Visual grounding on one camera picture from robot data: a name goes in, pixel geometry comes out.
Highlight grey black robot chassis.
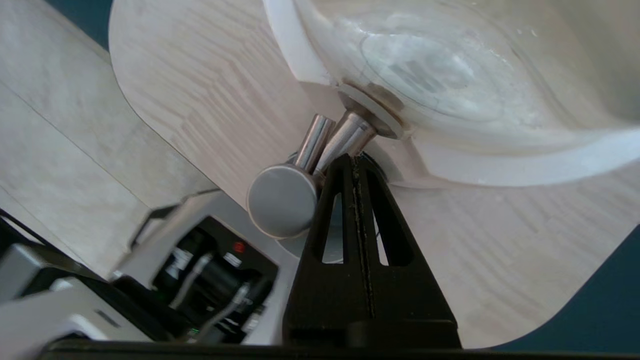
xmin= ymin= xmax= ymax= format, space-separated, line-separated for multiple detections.
xmin=0 ymin=189 xmax=301 ymax=346

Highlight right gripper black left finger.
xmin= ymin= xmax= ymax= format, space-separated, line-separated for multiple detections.
xmin=282 ymin=154 xmax=373 ymax=348

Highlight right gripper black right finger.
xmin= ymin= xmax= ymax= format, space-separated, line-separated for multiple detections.
xmin=356 ymin=155 xmax=453 ymax=322

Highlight clear water dispenser white base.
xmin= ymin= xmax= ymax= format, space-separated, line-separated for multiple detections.
xmin=246 ymin=0 xmax=640 ymax=240

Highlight grey-blue plastic cup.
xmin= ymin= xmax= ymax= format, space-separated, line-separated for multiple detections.
xmin=276 ymin=150 xmax=401 ymax=266

